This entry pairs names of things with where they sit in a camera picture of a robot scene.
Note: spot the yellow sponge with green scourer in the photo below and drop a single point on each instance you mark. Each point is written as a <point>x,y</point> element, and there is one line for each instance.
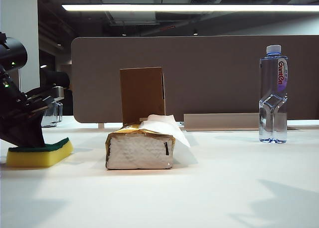
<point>37,158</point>

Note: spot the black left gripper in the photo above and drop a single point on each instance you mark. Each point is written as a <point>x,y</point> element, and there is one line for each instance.
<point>12,100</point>

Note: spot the red ceiling sign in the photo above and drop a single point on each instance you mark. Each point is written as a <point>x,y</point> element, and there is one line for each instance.
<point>167,28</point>

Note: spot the clear plastic measuring cup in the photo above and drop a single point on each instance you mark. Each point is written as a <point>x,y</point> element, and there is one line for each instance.
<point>56,115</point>

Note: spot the wide brown desk partition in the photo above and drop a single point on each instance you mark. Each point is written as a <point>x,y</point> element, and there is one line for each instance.
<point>211,75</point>

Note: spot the gold tissue pack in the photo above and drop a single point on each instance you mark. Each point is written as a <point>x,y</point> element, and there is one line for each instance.
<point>137,153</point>

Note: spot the black office chair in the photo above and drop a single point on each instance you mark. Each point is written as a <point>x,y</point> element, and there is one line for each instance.
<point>57,78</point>

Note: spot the clear plastic water bottle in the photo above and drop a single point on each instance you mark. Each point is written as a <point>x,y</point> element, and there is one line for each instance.
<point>271,75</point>

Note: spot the long ceiling light strip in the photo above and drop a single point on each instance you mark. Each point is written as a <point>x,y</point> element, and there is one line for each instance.
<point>174,8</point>

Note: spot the brown cardboard box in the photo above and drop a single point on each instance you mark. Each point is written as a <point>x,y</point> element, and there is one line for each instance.
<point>142,93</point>

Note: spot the black ceiling spotlight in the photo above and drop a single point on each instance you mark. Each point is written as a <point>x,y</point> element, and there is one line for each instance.
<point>195,33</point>

